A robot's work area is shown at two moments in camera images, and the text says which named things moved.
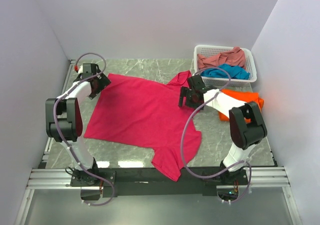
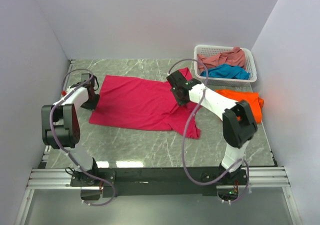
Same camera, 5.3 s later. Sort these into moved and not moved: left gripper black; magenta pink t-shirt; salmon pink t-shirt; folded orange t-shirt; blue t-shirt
Moved: left gripper black; magenta pink t-shirt
Not moved: blue t-shirt; folded orange t-shirt; salmon pink t-shirt
